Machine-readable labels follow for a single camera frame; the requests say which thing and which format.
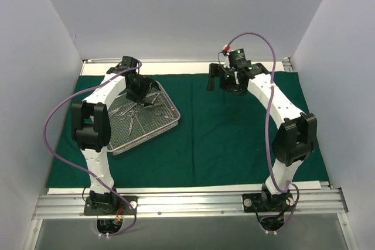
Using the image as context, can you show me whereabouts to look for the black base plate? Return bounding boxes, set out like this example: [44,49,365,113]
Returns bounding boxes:
[83,196,138,216]
[241,193,295,213]

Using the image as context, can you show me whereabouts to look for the purple cable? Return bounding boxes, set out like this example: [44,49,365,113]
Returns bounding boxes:
[42,58,143,237]
[223,32,300,235]

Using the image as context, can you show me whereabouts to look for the steel tweezers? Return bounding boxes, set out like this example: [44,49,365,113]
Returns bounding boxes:
[145,91,161,108]

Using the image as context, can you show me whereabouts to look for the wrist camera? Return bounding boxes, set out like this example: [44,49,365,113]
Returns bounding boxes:
[228,49,251,68]
[120,56,138,69]

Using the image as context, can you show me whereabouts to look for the front aluminium rail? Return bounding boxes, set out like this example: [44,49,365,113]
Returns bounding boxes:
[32,189,347,220]

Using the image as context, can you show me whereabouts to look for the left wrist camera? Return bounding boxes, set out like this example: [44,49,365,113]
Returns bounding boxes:
[120,56,138,69]

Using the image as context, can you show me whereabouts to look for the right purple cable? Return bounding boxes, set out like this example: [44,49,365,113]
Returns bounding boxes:
[223,32,300,235]

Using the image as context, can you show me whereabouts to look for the steel surgical scissors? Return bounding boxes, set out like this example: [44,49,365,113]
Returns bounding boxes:
[116,105,138,121]

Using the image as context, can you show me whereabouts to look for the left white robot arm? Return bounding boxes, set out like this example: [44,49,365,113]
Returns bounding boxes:
[71,57,158,214]

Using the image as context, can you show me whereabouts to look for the aluminium rail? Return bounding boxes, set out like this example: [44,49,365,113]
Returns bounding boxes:
[276,57,329,190]
[32,189,347,220]

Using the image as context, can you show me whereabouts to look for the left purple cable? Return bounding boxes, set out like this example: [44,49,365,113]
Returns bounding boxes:
[42,58,143,237]

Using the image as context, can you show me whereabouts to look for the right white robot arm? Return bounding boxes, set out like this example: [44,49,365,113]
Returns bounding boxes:
[207,63,317,211]

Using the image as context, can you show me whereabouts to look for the steel needle holder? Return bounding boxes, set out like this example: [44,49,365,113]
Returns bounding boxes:
[128,111,135,136]

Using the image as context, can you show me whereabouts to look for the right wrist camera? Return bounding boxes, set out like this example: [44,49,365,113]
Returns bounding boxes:
[228,49,251,68]

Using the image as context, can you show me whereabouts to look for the right aluminium rail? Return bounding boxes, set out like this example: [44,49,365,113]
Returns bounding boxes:
[276,57,329,190]

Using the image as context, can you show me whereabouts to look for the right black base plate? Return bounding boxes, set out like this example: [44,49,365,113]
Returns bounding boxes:
[241,193,295,213]

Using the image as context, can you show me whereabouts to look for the wire mesh instrument tray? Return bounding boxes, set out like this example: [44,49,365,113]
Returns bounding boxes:
[107,82,180,155]

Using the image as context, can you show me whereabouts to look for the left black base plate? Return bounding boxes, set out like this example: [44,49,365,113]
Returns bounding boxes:
[83,196,138,216]

